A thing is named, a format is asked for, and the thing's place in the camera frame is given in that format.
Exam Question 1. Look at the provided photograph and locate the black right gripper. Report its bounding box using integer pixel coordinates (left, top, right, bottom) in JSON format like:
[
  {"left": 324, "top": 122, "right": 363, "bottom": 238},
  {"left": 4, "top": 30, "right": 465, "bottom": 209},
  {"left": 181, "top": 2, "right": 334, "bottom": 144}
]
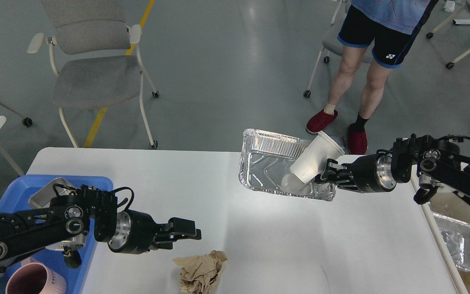
[{"left": 315, "top": 154, "right": 397, "bottom": 193}]

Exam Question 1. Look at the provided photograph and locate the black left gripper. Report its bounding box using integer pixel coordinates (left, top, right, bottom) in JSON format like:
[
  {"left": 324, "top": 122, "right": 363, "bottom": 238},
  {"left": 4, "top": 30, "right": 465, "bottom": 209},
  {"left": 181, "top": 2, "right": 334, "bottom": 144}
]
[{"left": 108, "top": 209, "right": 202, "bottom": 254}]

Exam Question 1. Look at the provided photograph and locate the white paper cup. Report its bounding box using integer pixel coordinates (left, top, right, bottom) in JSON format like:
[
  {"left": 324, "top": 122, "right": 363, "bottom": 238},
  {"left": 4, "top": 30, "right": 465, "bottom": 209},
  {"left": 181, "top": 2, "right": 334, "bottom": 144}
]
[{"left": 290, "top": 131, "right": 345, "bottom": 183}]

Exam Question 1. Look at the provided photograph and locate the aluminium foil tray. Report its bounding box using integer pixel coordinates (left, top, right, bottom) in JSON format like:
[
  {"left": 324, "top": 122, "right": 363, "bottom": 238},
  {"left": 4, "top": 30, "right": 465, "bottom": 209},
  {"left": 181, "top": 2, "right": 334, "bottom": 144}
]
[{"left": 239, "top": 128, "right": 336, "bottom": 201}]

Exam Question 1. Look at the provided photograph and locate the stainless steel rectangular tray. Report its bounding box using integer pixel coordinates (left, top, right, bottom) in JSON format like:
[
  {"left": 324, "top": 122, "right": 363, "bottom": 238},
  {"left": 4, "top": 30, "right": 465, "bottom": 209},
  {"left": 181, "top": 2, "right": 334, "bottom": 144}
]
[{"left": 29, "top": 177, "right": 73, "bottom": 209}]

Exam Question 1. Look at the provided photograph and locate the pink ribbed mug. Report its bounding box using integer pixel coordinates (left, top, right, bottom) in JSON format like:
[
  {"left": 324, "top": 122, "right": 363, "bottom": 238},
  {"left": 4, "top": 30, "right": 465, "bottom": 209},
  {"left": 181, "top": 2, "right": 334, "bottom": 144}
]
[{"left": 5, "top": 257, "right": 67, "bottom": 294}]

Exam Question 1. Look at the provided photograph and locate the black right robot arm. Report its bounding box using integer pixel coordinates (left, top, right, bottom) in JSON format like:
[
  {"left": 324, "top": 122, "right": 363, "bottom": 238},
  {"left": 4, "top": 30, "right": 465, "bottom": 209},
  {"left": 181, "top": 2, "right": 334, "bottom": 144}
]
[{"left": 315, "top": 134, "right": 470, "bottom": 206}]

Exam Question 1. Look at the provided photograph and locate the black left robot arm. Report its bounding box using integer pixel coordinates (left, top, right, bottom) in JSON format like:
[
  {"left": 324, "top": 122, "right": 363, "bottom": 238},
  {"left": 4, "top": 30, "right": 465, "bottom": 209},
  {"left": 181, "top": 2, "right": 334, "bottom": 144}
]
[{"left": 0, "top": 184, "right": 202, "bottom": 276}]

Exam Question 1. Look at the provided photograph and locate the crumpled brown paper napkin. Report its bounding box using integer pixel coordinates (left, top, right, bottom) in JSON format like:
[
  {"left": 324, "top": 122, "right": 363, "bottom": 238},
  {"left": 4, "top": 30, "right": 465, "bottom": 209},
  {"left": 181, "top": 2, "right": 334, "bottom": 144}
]
[{"left": 172, "top": 250, "right": 228, "bottom": 294}]

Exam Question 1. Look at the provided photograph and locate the grey chair right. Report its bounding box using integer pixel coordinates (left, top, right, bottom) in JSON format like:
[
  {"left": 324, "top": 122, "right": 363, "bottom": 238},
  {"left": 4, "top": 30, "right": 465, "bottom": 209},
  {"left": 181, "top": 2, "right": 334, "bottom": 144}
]
[{"left": 303, "top": 0, "right": 378, "bottom": 105}]

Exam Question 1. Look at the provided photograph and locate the grey chair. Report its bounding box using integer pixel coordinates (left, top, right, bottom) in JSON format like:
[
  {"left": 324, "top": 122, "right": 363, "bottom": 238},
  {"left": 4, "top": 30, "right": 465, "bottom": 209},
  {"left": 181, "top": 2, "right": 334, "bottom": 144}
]
[
  {"left": 303, "top": 0, "right": 378, "bottom": 105},
  {"left": 27, "top": 0, "right": 159, "bottom": 149}
]

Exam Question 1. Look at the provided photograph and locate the foil tray in bin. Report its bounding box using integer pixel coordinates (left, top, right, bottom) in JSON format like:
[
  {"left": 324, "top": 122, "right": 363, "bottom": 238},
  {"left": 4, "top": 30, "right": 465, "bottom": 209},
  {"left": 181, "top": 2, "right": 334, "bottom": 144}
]
[{"left": 430, "top": 194, "right": 470, "bottom": 272}]

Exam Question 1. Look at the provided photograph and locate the person in blue shirt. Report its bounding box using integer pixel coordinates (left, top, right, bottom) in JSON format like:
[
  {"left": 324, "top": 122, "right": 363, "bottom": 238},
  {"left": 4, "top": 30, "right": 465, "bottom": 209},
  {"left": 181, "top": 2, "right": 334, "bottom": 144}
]
[{"left": 306, "top": 0, "right": 437, "bottom": 155}]

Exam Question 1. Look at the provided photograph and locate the blue plastic bin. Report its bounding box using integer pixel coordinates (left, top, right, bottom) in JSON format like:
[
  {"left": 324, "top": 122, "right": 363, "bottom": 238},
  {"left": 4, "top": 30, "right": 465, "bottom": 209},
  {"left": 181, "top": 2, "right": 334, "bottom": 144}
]
[{"left": 0, "top": 174, "right": 113, "bottom": 294}]

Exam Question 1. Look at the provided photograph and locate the grey chair left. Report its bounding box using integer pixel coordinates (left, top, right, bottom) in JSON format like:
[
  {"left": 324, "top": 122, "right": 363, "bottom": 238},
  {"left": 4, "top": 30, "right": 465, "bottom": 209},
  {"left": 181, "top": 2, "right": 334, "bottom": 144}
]
[{"left": 27, "top": 0, "right": 159, "bottom": 149}]

